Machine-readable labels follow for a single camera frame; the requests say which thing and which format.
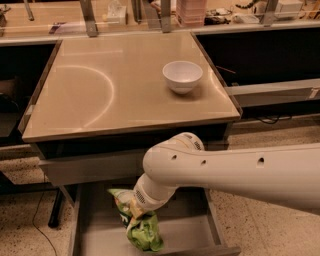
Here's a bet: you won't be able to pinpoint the black floor cable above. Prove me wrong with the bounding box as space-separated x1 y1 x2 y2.
31 189 58 256

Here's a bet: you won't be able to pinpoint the grey metal post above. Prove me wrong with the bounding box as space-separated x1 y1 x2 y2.
79 0 98 37
161 0 171 33

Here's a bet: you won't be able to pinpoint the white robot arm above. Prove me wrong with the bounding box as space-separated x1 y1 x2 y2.
130 133 320 218

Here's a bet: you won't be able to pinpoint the grey top drawer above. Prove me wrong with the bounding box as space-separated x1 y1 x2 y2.
39 148 147 186

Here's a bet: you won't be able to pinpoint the grey drawer cabinet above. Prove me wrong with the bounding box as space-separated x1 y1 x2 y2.
18 30 243 256

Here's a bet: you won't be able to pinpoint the green rice chip bag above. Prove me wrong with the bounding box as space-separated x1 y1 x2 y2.
107 189 164 252

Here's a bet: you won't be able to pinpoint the pink stacked bins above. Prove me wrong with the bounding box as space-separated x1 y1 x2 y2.
176 0 207 27

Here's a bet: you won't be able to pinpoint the grey metal post middle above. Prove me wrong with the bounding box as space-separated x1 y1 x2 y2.
161 0 171 33

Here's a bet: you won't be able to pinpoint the white box on shelf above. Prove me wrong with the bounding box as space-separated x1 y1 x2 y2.
106 0 127 25

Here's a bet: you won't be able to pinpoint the black table leg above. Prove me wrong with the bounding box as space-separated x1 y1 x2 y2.
48 190 64 228

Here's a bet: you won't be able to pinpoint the grey side shelf beam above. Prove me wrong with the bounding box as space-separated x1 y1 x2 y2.
225 78 320 107

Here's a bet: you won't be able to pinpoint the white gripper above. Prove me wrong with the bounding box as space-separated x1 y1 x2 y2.
129 174 176 219

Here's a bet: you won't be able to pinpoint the white bowl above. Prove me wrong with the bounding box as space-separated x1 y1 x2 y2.
162 61 203 94

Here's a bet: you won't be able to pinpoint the grey metal post left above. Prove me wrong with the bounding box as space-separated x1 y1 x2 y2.
79 0 98 37

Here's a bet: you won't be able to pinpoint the open grey middle drawer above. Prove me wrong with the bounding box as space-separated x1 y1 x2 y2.
68 178 241 256

